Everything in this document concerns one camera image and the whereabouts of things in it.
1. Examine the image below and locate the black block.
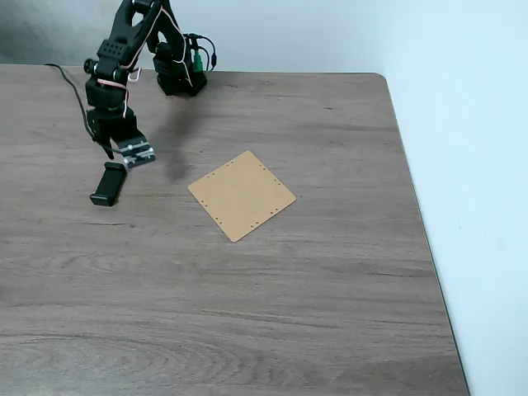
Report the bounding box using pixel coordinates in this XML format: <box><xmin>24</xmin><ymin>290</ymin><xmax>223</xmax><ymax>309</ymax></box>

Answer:
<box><xmin>89</xmin><ymin>161</ymin><xmax>128</xmax><ymax>207</ymax></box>

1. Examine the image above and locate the tan board with holes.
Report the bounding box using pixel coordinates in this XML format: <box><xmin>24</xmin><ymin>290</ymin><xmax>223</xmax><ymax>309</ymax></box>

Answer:
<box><xmin>187</xmin><ymin>149</ymin><xmax>298</xmax><ymax>243</ymax></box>

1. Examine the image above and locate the gripper-mounted camera module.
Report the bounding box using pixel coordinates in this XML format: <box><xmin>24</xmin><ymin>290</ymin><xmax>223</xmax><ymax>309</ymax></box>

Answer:
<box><xmin>115</xmin><ymin>138</ymin><xmax>158</xmax><ymax>171</ymax></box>

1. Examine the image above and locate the black camera cable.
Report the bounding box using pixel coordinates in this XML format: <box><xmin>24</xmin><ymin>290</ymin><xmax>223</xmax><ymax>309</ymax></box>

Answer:
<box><xmin>44</xmin><ymin>63</ymin><xmax>127</xmax><ymax>158</ymax></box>

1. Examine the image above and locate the black power cable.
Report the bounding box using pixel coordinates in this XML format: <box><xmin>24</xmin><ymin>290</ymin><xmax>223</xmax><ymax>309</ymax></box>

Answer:
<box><xmin>187</xmin><ymin>32</ymin><xmax>219</xmax><ymax>72</ymax></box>

